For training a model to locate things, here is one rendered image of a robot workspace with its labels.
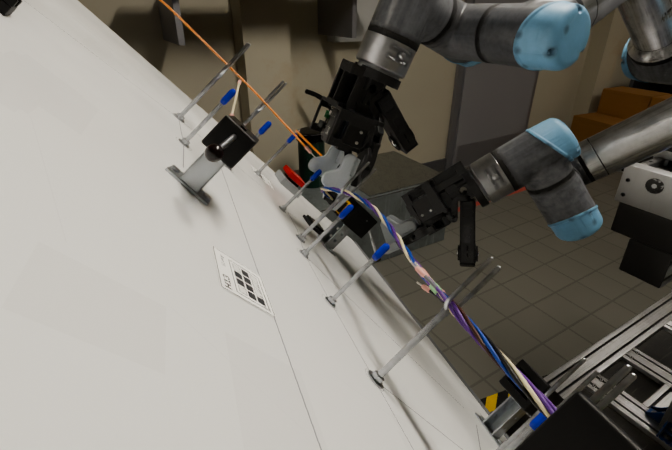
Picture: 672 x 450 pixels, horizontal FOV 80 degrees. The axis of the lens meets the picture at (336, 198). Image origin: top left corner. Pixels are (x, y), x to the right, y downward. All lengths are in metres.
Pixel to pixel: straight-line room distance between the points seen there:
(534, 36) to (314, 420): 0.45
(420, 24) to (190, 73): 2.22
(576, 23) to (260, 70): 2.23
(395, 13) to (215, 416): 0.49
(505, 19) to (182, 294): 0.48
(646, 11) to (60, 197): 1.03
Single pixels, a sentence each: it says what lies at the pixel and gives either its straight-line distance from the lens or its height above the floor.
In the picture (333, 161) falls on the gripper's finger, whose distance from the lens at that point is 0.64.
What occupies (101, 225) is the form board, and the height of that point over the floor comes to 1.33.
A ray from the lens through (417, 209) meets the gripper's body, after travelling 0.69.
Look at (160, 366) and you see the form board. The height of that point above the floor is 1.31.
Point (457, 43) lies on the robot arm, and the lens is 0.62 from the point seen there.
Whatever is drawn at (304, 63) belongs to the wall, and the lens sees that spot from 2.95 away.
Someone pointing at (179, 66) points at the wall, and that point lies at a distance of 2.69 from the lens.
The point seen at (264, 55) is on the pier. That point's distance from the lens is 2.64.
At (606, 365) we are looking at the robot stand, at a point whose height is 0.23.
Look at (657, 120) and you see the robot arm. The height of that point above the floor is 1.27.
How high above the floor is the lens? 1.43
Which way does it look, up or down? 25 degrees down
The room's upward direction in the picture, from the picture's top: straight up
